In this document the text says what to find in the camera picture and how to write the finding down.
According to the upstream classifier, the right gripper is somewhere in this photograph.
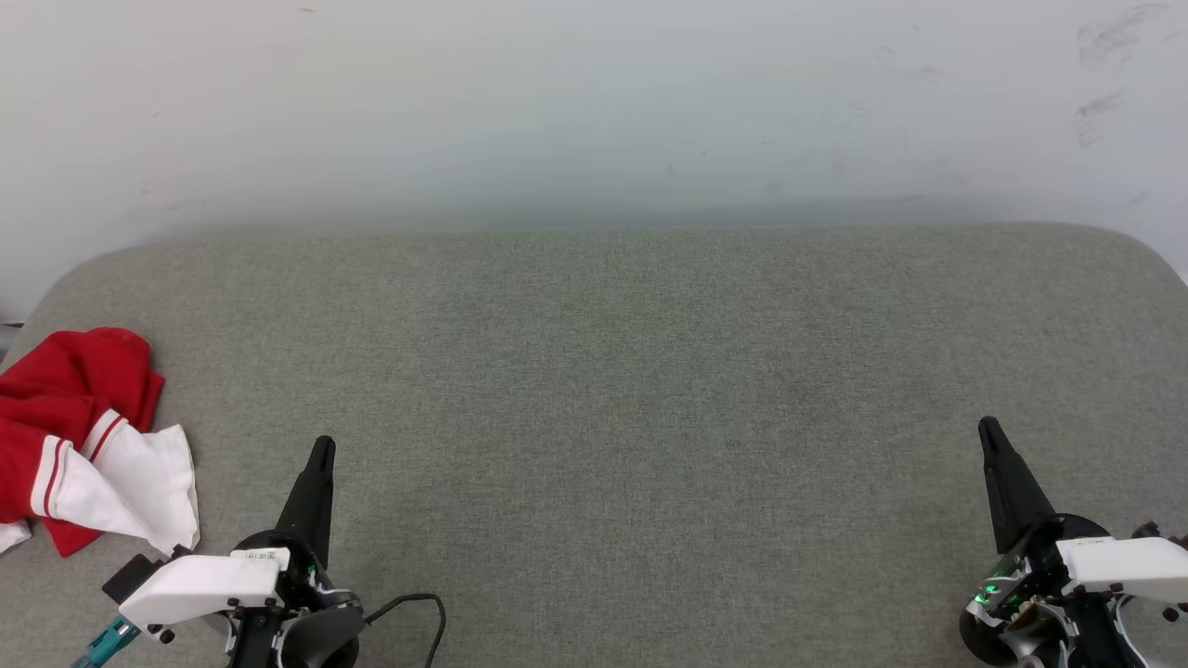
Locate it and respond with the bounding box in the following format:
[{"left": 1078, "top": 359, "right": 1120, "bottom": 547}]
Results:
[{"left": 965, "top": 417, "right": 1113, "bottom": 626}]

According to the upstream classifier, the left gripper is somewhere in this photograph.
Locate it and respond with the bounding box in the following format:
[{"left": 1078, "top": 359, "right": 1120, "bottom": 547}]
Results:
[{"left": 232, "top": 436, "right": 365, "bottom": 621}]

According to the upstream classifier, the red and white garment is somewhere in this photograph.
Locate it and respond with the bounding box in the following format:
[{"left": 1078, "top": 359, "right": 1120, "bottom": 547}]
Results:
[{"left": 0, "top": 327, "right": 200, "bottom": 558}]

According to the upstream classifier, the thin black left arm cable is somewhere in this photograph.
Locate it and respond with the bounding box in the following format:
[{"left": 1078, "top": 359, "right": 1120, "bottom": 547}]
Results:
[{"left": 362, "top": 593, "right": 448, "bottom": 668}]

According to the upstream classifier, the teal cable connector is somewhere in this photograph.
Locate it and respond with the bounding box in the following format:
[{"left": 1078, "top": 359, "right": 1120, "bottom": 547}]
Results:
[{"left": 71, "top": 616, "right": 141, "bottom": 668}]

